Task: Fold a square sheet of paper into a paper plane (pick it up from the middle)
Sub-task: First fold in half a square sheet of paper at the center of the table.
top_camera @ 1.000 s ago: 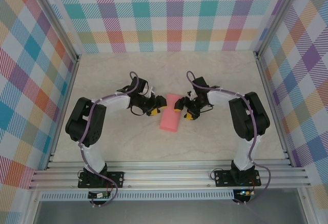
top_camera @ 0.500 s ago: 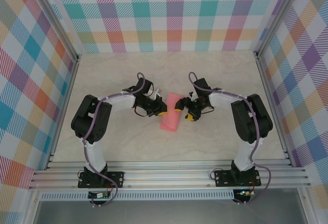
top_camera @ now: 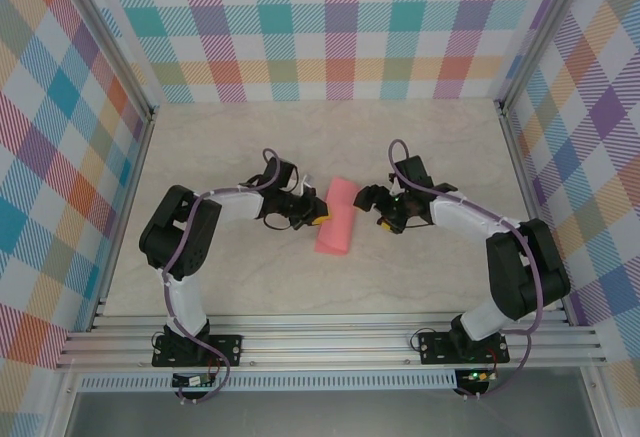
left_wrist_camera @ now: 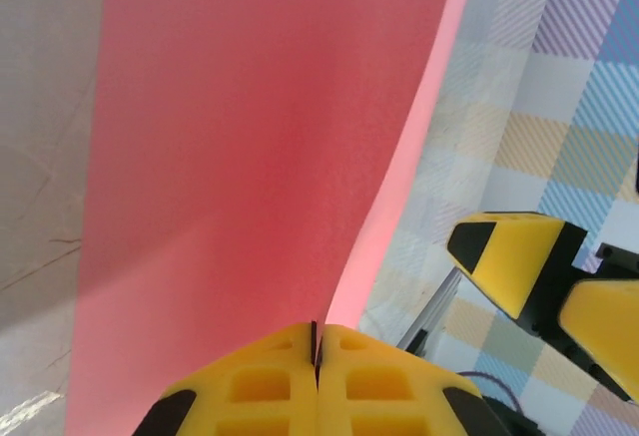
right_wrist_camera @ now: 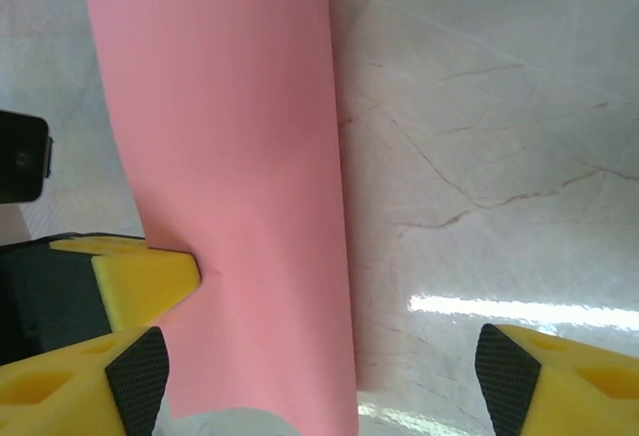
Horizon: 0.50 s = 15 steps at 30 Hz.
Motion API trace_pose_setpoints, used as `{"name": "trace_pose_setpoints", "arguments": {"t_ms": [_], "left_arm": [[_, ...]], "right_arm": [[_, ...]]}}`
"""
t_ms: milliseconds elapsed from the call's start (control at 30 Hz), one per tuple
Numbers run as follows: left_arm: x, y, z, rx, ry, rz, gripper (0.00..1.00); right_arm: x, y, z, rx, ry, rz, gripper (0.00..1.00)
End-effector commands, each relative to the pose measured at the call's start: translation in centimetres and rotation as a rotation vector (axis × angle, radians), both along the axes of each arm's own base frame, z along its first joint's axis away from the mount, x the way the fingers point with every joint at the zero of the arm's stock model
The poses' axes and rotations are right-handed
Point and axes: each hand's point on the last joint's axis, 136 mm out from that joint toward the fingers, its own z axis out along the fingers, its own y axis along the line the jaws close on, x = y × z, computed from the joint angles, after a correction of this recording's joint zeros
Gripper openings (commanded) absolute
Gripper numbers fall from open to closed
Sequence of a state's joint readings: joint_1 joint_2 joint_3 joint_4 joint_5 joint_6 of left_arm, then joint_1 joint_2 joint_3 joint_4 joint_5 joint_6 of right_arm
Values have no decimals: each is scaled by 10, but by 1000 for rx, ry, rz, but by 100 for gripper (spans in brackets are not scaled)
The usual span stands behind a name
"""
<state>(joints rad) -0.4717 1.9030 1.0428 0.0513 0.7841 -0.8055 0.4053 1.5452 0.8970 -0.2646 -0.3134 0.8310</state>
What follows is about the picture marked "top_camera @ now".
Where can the pink paper sheet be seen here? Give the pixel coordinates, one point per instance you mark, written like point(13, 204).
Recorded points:
point(341, 233)

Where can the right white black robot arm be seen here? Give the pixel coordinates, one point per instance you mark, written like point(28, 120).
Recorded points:
point(520, 277)

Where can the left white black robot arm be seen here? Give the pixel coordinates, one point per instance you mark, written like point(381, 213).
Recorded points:
point(187, 302)

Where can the small circuit board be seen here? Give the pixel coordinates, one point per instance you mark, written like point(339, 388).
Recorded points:
point(192, 382)
point(480, 376)

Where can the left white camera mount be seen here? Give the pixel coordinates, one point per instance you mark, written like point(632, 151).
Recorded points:
point(307, 184)

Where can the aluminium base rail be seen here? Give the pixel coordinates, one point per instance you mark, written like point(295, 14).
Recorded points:
point(325, 342)

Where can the aluminium side rail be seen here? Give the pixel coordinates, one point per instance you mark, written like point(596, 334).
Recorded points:
point(129, 207)
point(532, 207)

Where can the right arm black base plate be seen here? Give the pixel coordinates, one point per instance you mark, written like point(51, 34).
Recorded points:
point(435, 349)

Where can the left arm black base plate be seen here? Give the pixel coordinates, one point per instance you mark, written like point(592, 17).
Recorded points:
point(225, 349)

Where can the aluminium frame post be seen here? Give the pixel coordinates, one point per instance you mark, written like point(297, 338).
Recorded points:
point(540, 37)
point(107, 42)

